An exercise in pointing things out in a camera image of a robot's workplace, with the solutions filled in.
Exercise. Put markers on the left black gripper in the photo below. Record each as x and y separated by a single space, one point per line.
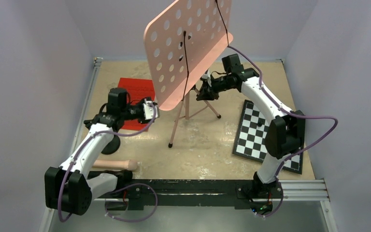
143 121

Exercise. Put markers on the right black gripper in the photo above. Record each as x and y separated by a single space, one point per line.
208 93

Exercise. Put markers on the black microphone stand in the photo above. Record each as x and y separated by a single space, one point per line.
112 146

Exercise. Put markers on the pink tripod music stand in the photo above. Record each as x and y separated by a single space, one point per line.
181 43

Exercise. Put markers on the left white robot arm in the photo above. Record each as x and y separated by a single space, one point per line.
68 187

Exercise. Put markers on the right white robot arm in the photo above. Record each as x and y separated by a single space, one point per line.
286 132

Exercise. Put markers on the black white chessboard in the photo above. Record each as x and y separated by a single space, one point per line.
249 142

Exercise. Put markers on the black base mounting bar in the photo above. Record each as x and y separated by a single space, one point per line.
203 192

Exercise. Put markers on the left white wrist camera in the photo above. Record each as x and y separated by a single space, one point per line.
150 109

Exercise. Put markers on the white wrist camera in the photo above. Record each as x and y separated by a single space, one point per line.
206 78
150 109

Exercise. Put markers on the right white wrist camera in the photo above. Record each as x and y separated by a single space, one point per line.
206 78

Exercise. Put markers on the aluminium frame rail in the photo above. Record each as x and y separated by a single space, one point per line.
306 190

